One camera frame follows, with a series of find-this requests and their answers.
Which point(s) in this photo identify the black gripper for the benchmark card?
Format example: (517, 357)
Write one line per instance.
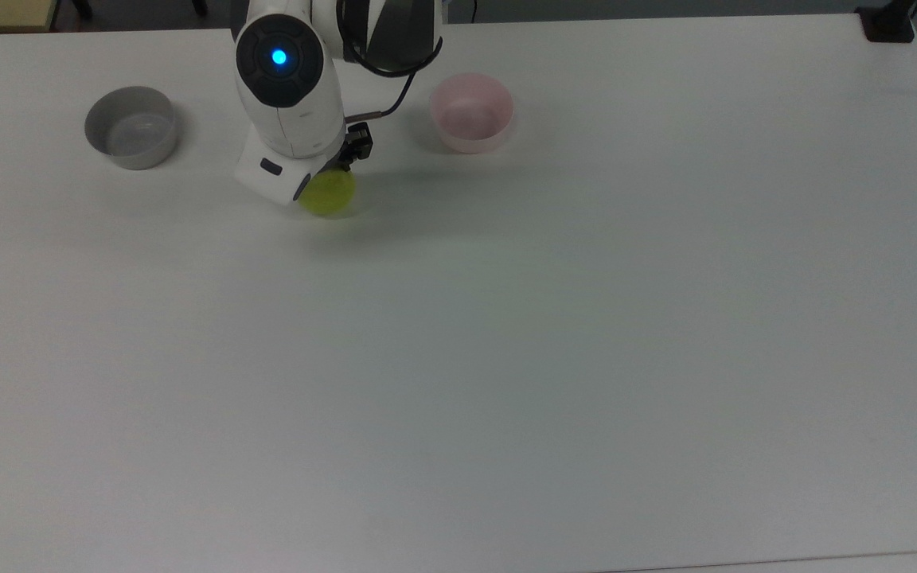
(359, 146)

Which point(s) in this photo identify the yellow-green bowl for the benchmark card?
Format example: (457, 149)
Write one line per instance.
(331, 193)

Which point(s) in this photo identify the black corner table clamp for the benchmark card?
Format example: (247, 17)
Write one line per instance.
(887, 24)

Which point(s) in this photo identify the pink plastic bowl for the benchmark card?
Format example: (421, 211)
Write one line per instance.
(470, 115)

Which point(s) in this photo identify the grey plastic bowl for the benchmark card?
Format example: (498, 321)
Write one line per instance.
(134, 127)

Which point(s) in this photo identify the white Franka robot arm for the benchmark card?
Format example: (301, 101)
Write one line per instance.
(291, 103)

